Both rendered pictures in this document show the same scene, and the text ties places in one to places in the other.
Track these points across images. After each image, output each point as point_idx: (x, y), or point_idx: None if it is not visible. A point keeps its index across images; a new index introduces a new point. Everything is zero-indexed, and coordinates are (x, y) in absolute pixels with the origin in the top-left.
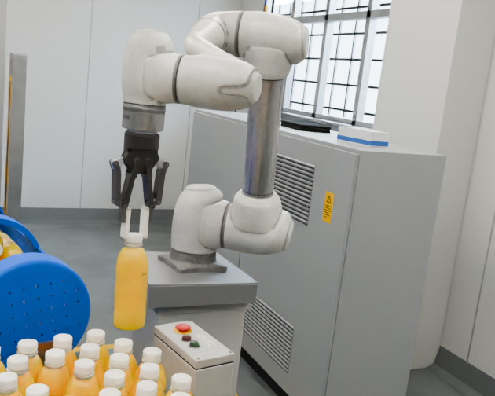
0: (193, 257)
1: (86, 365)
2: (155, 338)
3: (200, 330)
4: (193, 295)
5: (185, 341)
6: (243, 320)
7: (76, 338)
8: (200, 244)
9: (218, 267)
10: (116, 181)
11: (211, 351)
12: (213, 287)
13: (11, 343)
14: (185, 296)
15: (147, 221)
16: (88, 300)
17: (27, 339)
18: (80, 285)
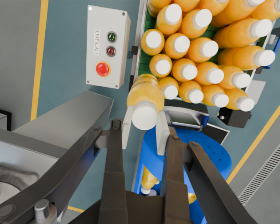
0: (16, 183)
1: (213, 43)
2: (121, 82)
3: (89, 61)
4: (43, 147)
5: (114, 48)
6: (16, 129)
7: (153, 129)
8: (0, 190)
9: (1, 169)
10: (225, 183)
11: (104, 19)
12: (23, 146)
13: (194, 137)
14: (50, 149)
15: (128, 114)
16: (146, 141)
17: (219, 105)
18: (154, 150)
